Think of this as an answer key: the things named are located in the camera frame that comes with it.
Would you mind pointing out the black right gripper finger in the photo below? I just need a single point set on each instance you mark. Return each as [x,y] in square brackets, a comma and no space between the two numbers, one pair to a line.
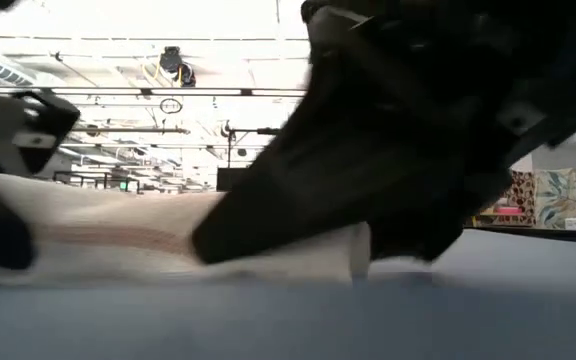
[418,235]
[318,190]

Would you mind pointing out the white towel with red stripes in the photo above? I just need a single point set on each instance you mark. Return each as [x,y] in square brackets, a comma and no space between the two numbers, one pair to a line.
[118,250]

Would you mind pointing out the black shelf rack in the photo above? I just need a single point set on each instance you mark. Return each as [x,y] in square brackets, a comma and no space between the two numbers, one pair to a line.
[78,173]

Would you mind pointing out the black panel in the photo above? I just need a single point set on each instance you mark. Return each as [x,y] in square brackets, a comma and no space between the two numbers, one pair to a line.
[230,180]

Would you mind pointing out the pink tray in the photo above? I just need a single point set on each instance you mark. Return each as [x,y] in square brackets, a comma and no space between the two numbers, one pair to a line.
[509,210]

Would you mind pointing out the brown floral patterned cloth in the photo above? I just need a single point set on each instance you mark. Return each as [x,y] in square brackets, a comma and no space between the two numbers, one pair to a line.
[520,195]

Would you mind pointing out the leaf patterned cloth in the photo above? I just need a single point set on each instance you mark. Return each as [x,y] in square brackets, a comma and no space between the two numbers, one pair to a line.
[563,197]

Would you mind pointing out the black overhead rig frame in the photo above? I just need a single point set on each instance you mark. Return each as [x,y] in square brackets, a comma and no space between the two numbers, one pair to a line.
[268,131]

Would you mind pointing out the long ceiling light rail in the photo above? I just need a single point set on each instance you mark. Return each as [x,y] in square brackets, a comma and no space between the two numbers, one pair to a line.
[118,92]

